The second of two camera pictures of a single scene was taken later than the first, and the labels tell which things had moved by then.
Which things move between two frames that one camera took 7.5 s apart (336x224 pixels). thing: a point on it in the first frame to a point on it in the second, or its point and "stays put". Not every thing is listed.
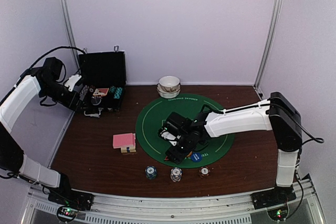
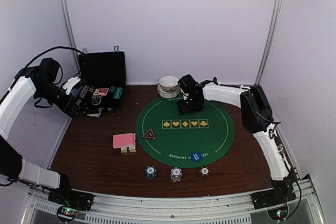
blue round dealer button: x=196 y=157 stays put
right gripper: x=176 y=157 to x=183 y=108
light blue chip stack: x=176 y=174 stays put
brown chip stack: x=204 y=172 stays put
